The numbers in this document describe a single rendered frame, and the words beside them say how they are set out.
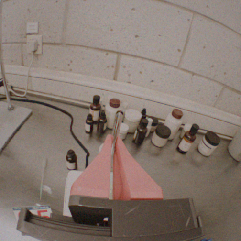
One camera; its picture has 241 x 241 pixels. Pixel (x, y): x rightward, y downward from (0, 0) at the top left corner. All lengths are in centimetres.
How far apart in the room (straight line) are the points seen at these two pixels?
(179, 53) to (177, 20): 12
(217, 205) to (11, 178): 60
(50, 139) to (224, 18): 73
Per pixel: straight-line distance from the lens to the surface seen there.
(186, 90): 64
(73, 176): 32
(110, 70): 60
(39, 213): 36
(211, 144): 58
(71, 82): 62
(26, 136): 54
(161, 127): 53
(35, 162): 46
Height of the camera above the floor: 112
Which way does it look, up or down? 38 degrees down
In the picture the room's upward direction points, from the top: 13 degrees clockwise
